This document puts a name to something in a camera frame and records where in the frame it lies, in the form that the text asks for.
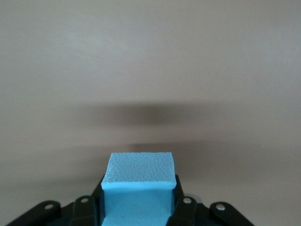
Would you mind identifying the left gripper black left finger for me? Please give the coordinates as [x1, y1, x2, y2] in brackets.
[4, 175, 104, 226]

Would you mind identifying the light blue foam block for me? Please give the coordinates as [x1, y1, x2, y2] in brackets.
[100, 152, 177, 226]

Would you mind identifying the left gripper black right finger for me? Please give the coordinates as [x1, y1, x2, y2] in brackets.
[166, 174, 256, 226]

